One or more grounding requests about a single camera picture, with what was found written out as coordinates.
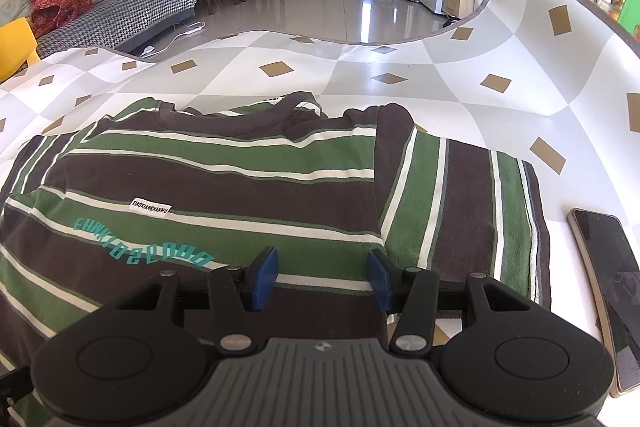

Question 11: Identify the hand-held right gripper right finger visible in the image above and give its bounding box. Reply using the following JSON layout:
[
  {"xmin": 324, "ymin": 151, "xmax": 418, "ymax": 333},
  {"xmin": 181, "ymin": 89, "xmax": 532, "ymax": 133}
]
[{"xmin": 366, "ymin": 249, "xmax": 541, "ymax": 354}]

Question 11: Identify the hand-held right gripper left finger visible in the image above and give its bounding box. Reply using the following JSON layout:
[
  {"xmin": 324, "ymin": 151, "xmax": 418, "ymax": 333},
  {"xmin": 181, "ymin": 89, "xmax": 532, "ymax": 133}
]
[{"xmin": 107, "ymin": 246, "xmax": 280, "ymax": 354}]

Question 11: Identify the green brown striped shirt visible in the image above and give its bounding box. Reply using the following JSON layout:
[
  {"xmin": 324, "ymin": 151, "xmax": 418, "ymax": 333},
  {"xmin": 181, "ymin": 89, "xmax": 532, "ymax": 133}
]
[{"xmin": 0, "ymin": 91, "xmax": 553, "ymax": 427}]

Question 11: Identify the black smartphone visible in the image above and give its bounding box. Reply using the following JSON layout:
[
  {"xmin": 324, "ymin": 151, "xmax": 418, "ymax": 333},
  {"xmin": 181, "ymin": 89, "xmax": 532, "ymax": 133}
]
[{"xmin": 567, "ymin": 207, "xmax": 640, "ymax": 397}]

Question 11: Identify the yellow plastic chair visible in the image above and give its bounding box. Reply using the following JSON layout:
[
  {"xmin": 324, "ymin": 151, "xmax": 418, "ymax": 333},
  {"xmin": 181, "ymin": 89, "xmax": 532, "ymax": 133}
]
[{"xmin": 0, "ymin": 18, "xmax": 41, "ymax": 82}]

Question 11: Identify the white power strip with cable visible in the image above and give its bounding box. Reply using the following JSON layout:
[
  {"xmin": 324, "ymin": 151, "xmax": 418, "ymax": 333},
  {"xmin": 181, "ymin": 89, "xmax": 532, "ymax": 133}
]
[{"xmin": 140, "ymin": 22, "xmax": 206, "ymax": 58}]

